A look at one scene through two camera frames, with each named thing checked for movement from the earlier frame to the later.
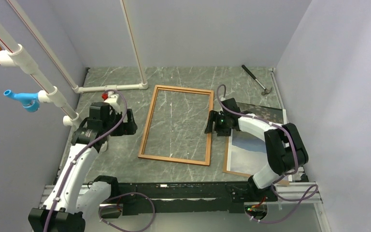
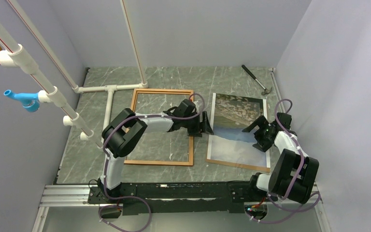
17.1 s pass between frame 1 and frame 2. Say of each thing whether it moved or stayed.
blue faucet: stayed
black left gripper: moved
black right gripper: moved
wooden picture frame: moved
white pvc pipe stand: stayed
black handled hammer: stayed
